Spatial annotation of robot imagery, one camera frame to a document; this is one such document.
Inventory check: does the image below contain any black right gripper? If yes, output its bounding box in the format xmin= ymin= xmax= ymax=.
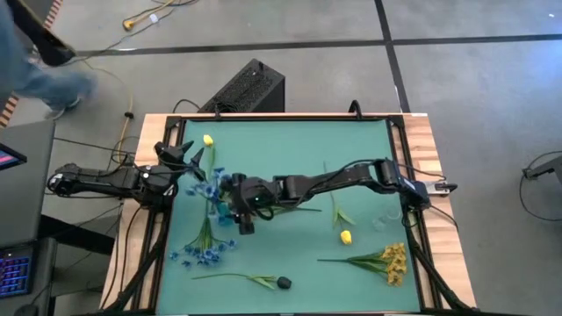
xmin=227 ymin=172 xmax=283 ymax=236

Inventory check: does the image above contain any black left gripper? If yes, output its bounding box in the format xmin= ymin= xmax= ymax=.
xmin=153 ymin=140 xmax=207 ymax=183

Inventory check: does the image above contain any yellow artificial tulip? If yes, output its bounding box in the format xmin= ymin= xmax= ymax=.
xmin=202 ymin=133 xmax=218 ymax=179
xmin=322 ymin=161 xmax=357 ymax=246

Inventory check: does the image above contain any teal patterned glass vase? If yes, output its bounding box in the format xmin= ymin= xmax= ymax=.
xmin=216 ymin=202 xmax=236 ymax=227

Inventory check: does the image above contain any black artificial tulip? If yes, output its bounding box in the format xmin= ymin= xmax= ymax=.
xmin=191 ymin=271 xmax=293 ymax=291

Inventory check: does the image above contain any clear glass vase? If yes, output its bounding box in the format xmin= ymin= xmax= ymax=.
xmin=371 ymin=202 xmax=403 ymax=233

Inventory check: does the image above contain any black computer tower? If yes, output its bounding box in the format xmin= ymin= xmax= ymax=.
xmin=198 ymin=58 xmax=286 ymax=114

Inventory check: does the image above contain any teal table mat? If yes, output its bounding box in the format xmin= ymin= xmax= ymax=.
xmin=156 ymin=118 xmax=422 ymax=315

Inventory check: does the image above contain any person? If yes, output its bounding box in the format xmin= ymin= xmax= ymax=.
xmin=0 ymin=0 xmax=98 ymax=120

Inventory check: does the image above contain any grey side desk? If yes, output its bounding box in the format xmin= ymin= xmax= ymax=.
xmin=0 ymin=120 xmax=57 ymax=249

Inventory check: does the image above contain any black stand pole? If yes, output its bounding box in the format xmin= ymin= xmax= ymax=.
xmin=6 ymin=0 xmax=76 ymax=68

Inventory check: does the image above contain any small monitor screen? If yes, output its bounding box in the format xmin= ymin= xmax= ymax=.
xmin=0 ymin=142 xmax=28 ymax=172

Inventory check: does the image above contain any laptop with backlit keyboard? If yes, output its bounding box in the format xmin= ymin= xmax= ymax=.
xmin=0 ymin=239 xmax=58 ymax=316

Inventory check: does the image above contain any black floor stand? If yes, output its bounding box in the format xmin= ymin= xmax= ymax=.
xmin=520 ymin=150 xmax=562 ymax=222

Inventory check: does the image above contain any long yellow floor cable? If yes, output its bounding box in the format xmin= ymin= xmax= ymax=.
xmin=82 ymin=60 xmax=135 ymax=164

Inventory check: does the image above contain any yellow cable with plug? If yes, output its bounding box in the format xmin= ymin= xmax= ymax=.
xmin=121 ymin=0 xmax=177 ymax=32

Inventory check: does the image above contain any silver mounting bracket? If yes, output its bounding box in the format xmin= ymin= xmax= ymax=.
xmin=423 ymin=178 xmax=458 ymax=197

